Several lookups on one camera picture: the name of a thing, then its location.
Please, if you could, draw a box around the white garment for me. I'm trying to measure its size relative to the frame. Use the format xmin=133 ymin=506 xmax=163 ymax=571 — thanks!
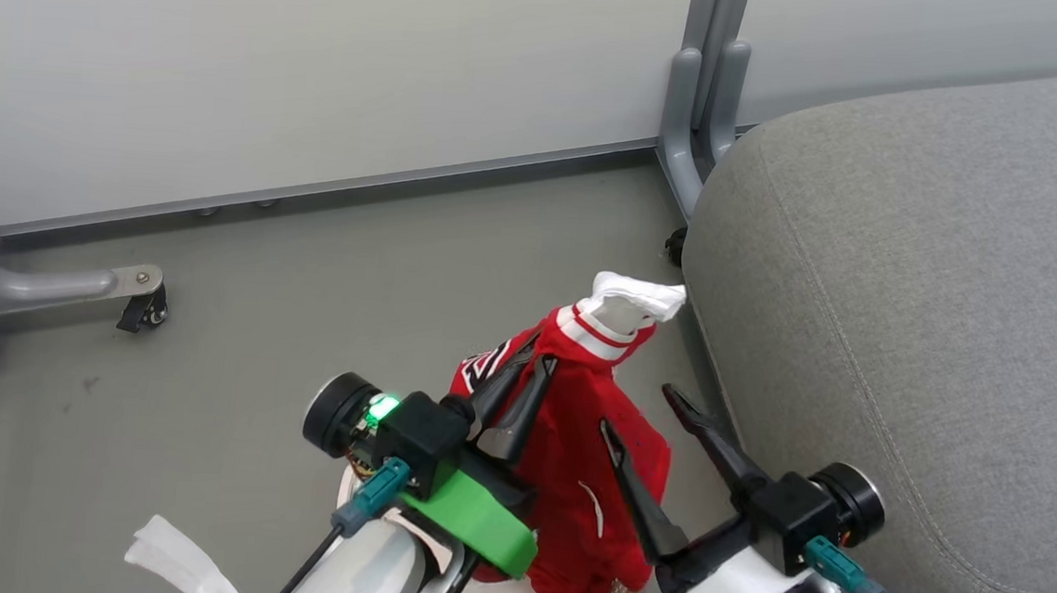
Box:
xmin=574 ymin=269 xmax=688 ymax=342

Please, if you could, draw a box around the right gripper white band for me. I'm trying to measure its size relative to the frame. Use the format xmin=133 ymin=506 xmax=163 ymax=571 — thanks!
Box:
xmin=587 ymin=379 xmax=822 ymax=593

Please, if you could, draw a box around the grey fabric sofa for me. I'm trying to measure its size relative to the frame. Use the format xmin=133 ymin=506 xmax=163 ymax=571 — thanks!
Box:
xmin=659 ymin=38 xmax=1057 ymax=593

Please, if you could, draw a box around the grey partition foot tube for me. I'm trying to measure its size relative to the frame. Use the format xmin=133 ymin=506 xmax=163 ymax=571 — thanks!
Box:
xmin=0 ymin=183 xmax=171 ymax=328

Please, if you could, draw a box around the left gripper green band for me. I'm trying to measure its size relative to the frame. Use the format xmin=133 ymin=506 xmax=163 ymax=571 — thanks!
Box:
xmin=395 ymin=326 xmax=561 ymax=583

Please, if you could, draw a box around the black caster wheel on foot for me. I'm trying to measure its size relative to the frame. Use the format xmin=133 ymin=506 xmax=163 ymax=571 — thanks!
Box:
xmin=115 ymin=285 xmax=171 ymax=336

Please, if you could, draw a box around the grey partition base rail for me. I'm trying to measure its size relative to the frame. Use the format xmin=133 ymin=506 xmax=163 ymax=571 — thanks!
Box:
xmin=0 ymin=90 xmax=664 ymax=299

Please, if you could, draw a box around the black cable teal plug left arm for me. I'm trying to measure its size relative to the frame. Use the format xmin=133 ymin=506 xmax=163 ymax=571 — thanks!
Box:
xmin=264 ymin=448 xmax=413 ymax=593

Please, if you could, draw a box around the white cloth strip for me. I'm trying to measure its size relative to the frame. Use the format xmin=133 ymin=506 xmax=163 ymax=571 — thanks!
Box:
xmin=121 ymin=511 xmax=260 ymax=593

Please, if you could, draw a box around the red sports jersey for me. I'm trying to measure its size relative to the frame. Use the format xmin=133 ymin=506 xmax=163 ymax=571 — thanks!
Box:
xmin=434 ymin=298 xmax=683 ymax=593

